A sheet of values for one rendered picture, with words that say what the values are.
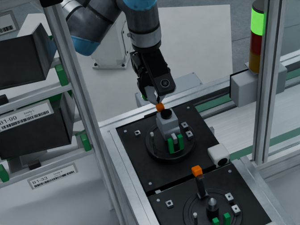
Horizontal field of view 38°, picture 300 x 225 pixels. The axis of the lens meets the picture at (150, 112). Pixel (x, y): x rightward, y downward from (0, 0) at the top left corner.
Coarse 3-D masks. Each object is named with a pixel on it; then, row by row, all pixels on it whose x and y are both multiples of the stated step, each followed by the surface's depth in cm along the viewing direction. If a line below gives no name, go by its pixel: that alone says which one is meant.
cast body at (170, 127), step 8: (160, 112) 112; (168, 112) 111; (160, 120) 111; (168, 120) 110; (176, 120) 110; (160, 128) 114; (168, 128) 111; (176, 128) 112; (168, 136) 112; (176, 136) 114
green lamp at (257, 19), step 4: (252, 8) 84; (252, 12) 84; (256, 12) 83; (252, 16) 84; (256, 16) 83; (260, 16) 82; (252, 20) 85; (256, 20) 84; (260, 20) 83; (252, 24) 86; (256, 24) 84; (260, 24) 84; (252, 28) 86; (256, 28) 85; (260, 28) 84; (256, 32) 86; (260, 32) 85
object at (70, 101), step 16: (64, 96) 85; (64, 112) 80; (16, 128) 77; (32, 128) 77; (48, 128) 78; (64, 128) 78; (0, 144) 78; (16, 144) 78; (32, 144) 78; (48, 144) 79; (64, 144) 79
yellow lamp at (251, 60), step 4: (252, 52) 90; (252, 56) 91; (256, 56) 90; (252, 60) 91; (256, 60) 90; (252, 64) 92; (256, 64) 91; (252, 68) 93; (256, 68) 92; (256, 72) 93
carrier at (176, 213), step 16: (208, 176) 111; (224, 176) 110; (240, 176) 110; (160, 192) 109; (176, 192) 109; (192, 192) 108; (208, 192) 105; (224, 192) 105; (240, 192) 107; (160, 208) 106; (176, 208) 106; (192, 208) 103; (208, 208) 98; (224, 208) 102; (240, 208) 101; (256, 208) 103; (160, 224) 103; (176, 224) 103; (192, 224) 100; (208, 224) 100; (224, 224) 98; (240, 224) 99; (256, 224) 100; (272, 224) 98
